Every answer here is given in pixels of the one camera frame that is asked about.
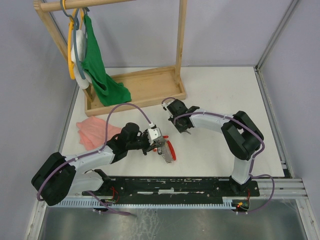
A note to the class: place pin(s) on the wooden rack base tray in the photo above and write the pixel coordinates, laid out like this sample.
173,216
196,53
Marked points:
149,87

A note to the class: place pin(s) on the grey hanger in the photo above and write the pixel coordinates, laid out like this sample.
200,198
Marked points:
76,43

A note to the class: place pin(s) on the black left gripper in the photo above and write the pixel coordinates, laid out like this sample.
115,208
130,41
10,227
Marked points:
148,148

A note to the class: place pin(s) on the yellow hanger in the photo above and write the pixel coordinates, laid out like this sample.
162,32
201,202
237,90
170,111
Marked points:
75,23

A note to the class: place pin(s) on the keyring bunch with coloured tags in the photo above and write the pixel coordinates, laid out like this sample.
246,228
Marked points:
168,152

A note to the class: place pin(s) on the white cloth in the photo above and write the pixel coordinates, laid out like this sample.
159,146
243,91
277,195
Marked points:
77,55

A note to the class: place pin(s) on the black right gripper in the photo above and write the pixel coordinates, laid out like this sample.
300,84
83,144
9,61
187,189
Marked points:
181,129

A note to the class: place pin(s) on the aluminium rail frame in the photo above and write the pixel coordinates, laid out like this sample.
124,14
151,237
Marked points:
274,35

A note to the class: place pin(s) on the pink cloth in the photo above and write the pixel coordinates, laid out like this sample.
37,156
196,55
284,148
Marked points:
92,132

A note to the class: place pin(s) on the green cloth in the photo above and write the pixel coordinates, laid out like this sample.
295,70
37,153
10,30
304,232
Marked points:
108,91

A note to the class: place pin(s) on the white cable duct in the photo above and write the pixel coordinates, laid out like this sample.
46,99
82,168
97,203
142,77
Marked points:
90,202

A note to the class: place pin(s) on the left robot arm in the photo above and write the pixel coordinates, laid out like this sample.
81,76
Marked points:
61,176

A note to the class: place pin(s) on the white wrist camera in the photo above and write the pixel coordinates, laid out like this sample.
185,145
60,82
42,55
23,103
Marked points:
166,103
154,134

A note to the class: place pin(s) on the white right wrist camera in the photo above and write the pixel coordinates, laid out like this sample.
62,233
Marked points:
166,103

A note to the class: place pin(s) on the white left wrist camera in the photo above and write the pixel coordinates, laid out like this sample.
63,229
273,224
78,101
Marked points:
154,134

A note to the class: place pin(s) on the wooden clothes rack frame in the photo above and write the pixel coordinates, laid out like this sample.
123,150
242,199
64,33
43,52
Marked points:
175,37

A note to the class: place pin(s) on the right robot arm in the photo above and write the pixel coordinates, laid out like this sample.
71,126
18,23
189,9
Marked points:
243,138

